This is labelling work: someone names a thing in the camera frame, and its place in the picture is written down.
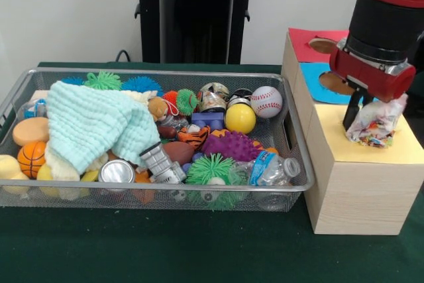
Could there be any large blue spiky ball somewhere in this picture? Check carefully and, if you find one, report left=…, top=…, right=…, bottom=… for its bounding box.
left=123, top=75, right=164, bottom=93

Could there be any green fuzzy monster toy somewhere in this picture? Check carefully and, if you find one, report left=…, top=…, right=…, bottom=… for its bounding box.
left=84, top=71, right=124, bottom=91

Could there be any clear packet with colourful print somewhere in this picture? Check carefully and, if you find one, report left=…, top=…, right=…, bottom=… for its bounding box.
left=346, top=93, right=409, bottom=148

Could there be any clear shallow bin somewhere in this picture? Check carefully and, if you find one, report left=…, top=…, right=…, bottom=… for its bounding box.
left=0, top=66, right=317, bottom=213

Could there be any white baseball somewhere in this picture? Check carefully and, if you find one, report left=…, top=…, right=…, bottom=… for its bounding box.
left=250, top=85, right=284, bottom=119

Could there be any mint green knitted cloth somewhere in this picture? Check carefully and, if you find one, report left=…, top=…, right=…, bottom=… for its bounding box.
left=46, top=81, right=162, bottom=175

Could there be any pale orange round sponge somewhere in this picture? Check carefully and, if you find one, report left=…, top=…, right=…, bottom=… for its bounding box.
left=12, top=117, right=50, bottom=148

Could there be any dark green table cloth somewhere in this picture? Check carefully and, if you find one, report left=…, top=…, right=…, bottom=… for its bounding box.
left=0, top=61, right=424, bottom=283

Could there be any green spiky ball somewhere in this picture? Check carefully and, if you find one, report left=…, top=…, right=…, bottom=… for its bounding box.
left=187, top=154, right=238, bottom=212

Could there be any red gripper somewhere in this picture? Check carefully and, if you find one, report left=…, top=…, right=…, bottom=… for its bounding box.
left=329, top=40, right=417, bottom=132

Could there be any small orange basketball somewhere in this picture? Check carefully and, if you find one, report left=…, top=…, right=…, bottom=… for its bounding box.
left=17, top=141, right=48, bottom=179

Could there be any yellow smiley face ball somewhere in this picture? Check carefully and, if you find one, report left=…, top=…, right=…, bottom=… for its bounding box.
left=225, top=103, right=257, bottom=135

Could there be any black cable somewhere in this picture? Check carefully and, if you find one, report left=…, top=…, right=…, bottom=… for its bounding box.
left=115, top=49, right=133, bottom=64

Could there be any crushed plastic water bottle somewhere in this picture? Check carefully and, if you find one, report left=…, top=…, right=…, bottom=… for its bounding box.
left=252, top=150, right=303, bottom=188

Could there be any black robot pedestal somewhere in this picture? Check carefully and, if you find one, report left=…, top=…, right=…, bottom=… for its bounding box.
left=128, top=0, right=267, bottom=65

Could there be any purple spiky ball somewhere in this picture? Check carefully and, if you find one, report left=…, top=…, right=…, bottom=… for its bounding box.
left=202, top=130, right=264, bottom=162

